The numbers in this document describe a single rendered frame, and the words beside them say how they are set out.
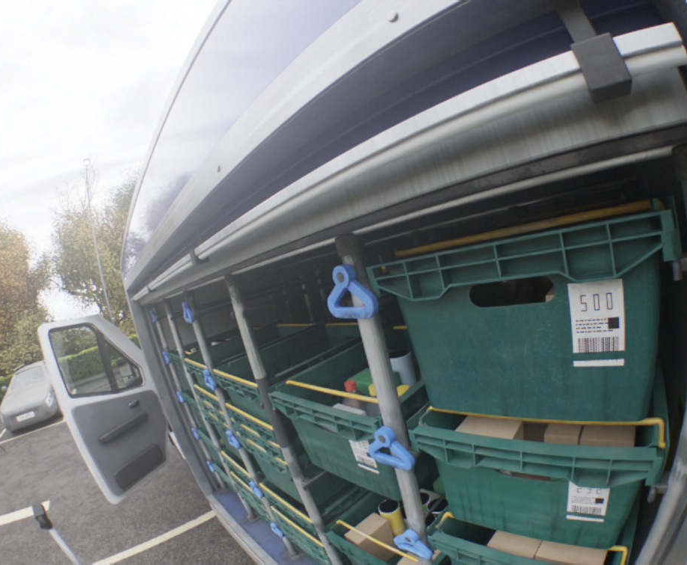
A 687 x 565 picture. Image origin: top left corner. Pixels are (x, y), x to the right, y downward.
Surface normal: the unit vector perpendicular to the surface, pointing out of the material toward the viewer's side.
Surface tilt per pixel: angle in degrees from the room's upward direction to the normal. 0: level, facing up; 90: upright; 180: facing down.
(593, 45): 90
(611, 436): 0
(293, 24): 90
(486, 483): 95
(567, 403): 92
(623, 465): 0
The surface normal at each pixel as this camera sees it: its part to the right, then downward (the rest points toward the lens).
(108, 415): 0.93, -0.19
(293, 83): -0.71, 0.23
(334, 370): 0.65, -0.16
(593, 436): -0.25, -0.97
